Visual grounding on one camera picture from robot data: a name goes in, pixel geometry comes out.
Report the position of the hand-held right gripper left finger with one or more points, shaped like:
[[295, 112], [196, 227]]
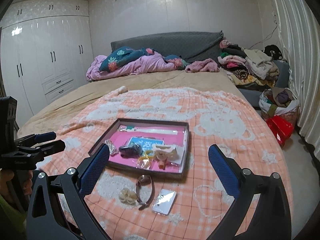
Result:
[[96, 172]]

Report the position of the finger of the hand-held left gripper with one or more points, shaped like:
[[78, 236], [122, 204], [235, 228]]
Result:
[[46, 136], [53, 146]]

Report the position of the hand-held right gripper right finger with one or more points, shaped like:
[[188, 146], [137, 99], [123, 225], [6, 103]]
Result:
[[223, 172]]

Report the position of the silver jewelry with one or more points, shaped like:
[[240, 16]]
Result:
[[111, 146]]

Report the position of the pearl hair clip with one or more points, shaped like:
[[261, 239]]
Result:
[[127, 196]]

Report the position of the black beaded jewelry bag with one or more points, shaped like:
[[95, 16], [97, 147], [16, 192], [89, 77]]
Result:
[[130, 150]]

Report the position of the dark cardboard box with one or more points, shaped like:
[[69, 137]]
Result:
[[140, 171]]

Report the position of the clear amber packet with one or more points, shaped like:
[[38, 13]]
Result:
[[143, 165]]

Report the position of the white jewelry card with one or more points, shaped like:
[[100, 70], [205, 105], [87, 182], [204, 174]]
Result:
[[178, 153]]

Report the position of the yellow hair clip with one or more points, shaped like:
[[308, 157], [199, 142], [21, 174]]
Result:
[[146, 155]]

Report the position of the white claw hair clip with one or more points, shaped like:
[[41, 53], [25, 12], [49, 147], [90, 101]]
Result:
[[163, 151]]

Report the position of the clear packaged silver clip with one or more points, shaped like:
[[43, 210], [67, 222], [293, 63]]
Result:
[[163, 201]]

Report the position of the person's left hand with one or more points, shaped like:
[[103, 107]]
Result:
[[3, 182]]

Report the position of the peach plaid blanket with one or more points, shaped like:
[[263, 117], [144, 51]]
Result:
[[190, 200]]

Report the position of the green-tipped white stick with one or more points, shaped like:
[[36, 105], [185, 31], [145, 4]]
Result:
[[130, 128]]

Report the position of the white wardrobe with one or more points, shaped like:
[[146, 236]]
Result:
[[50, 67]]

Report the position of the red plastic bag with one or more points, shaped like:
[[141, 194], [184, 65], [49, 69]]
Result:
[[280, 130]]

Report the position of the bag of clothes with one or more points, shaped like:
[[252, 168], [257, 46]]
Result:
[[280, 100]]

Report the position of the beige bed sheet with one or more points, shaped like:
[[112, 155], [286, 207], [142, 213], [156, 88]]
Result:
[[150, 80]]

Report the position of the pink fuzzy cloth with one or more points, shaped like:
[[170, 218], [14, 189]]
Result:
[[202, 66]]

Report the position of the dark floral pillow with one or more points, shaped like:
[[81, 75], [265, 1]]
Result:
[[120, 55]]

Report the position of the pile of folded clothes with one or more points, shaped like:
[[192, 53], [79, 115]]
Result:
[[250, 65]]

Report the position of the purple quilt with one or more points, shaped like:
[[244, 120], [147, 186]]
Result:
[[150, 65]]

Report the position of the grey headboard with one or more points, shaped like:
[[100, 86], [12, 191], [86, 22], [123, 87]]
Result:
[[175, 45]]

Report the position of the cream curtain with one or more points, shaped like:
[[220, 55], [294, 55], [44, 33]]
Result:
[[300, 55]]

